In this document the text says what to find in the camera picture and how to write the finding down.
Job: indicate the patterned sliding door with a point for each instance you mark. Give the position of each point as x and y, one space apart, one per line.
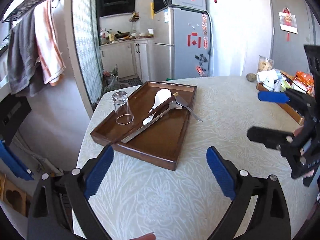
87 46

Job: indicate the dark brown chopstick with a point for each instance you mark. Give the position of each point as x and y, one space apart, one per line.
166 102

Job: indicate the grey hanging towel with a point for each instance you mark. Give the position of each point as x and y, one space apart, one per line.
24 69

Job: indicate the clear snack jar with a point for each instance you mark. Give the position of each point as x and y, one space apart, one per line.
265 64

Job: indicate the clear drinking glass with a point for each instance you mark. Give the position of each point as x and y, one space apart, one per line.
122 109

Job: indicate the orange striped white towel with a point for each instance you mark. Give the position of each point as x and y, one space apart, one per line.
49 54

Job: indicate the steel cake server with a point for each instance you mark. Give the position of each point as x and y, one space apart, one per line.
184 104

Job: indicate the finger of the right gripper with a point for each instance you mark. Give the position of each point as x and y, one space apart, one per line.
270 138
273 96

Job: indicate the plastic bag of vegetables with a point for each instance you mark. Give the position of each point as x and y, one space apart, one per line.
112 81

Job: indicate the orange snack bag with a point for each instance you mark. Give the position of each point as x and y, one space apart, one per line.
305 82

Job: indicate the red wall calendar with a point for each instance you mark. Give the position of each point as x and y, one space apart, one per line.
288 23

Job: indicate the silver refrigerator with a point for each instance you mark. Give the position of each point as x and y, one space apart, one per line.
181 43

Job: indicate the brown stone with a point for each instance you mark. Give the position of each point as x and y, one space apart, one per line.
251 77

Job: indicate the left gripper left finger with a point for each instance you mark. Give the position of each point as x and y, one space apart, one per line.
47 215

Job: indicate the brown wooden tray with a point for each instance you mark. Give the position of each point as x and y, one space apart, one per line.
161 143

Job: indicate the white kitchen cabinets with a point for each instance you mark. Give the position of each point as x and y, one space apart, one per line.
132 58

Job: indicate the black range hood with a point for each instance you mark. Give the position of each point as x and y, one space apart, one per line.
114 7

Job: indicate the white rice paddle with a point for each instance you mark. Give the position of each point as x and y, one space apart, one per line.
161 96

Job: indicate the blue hanging cloth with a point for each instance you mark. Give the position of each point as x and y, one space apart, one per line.
17 167

